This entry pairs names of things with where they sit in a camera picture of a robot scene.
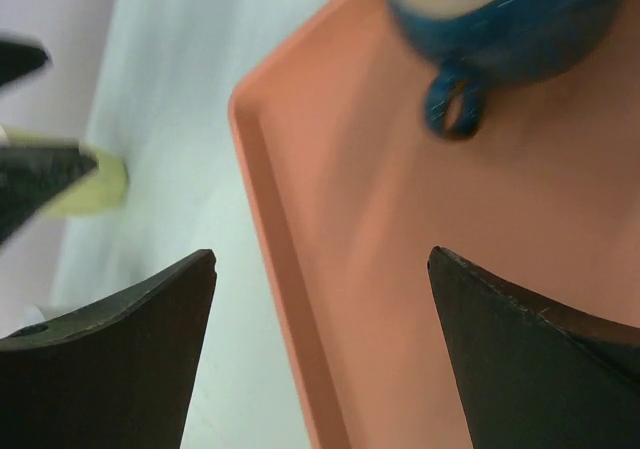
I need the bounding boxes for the yellow faceted mug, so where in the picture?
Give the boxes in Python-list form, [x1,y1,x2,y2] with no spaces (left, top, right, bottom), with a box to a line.
[1,125,128,217]

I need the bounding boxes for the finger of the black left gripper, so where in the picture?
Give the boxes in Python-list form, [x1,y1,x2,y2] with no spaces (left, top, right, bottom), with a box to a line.
[0,34,51,87]
[1,144,98,242]

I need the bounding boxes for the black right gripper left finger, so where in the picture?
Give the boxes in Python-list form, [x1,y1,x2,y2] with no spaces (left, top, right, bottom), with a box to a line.
[1,250,217,448]

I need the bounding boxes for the salmon plastic tray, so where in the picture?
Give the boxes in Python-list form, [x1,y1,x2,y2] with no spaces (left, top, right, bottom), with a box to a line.
[230,0,639,448]

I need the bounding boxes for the dark blue mug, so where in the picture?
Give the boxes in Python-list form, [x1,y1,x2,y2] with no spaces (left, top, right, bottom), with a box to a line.
[386,0,622,140]

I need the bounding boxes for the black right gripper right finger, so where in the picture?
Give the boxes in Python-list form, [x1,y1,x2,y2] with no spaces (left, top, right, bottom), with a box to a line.
[427,247,639,448]

